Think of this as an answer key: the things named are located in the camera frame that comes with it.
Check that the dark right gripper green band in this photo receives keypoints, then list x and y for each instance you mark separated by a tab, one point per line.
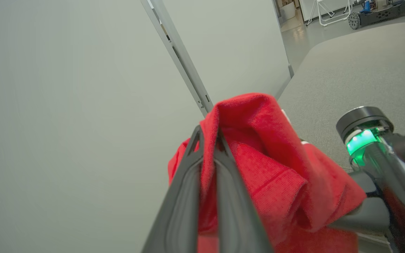
399	182

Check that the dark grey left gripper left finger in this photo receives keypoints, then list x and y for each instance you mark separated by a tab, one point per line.
179	207

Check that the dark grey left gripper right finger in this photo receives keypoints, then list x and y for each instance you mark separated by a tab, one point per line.
234	211

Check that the red and white garment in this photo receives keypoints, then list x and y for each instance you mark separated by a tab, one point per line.
276	175

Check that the black wheeled mobile robot base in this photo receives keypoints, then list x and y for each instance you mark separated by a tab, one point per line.
381	12

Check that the white waste bin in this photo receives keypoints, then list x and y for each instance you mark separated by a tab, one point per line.
288	10

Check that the grey metal partition post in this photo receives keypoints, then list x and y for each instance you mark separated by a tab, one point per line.
179	52

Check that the grey partition end post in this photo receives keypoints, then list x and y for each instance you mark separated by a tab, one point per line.
282	42

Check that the white metal rack frame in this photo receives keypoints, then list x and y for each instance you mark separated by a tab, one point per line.
329	15

